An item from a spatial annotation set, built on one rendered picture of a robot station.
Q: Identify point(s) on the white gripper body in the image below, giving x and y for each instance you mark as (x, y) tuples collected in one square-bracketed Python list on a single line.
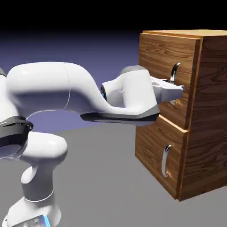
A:
[(171, 92)]

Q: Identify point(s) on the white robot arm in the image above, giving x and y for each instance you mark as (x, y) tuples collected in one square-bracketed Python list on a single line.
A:
[(53, 85)]

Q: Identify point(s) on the large wooden cabinet door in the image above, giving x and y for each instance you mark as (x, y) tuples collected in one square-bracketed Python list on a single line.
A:
[(159, 53)]

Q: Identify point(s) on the wooden cabinet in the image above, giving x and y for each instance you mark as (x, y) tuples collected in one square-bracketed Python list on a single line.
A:
[(209, 113)]

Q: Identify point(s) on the small wooden cabinet door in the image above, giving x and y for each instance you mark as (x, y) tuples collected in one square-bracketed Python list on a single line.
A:
[(152, 152)]

